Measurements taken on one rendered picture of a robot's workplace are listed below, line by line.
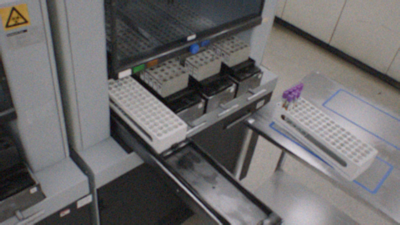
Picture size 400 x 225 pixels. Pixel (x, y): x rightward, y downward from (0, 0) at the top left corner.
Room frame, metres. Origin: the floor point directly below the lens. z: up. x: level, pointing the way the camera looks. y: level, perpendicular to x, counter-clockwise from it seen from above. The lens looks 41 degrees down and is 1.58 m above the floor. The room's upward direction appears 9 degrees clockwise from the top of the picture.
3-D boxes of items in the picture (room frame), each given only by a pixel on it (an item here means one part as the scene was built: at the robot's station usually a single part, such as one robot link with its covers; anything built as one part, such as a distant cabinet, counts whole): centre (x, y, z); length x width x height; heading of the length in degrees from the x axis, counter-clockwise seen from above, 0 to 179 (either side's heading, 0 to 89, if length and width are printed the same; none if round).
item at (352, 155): (0.84, -0.36, 0.85); 0.30 x 0.10 x 0.06; 45
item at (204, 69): (1.08, 0.00, 0.85); 0.12 x 0.02 x 0.06; 138
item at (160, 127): (0.83, 0.17, 0.83); 0.30 x 0.10 x 0.06; 49
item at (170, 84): (0.97, 0.10, 0.85); 0.12 x 0.02 x 0.06; 139
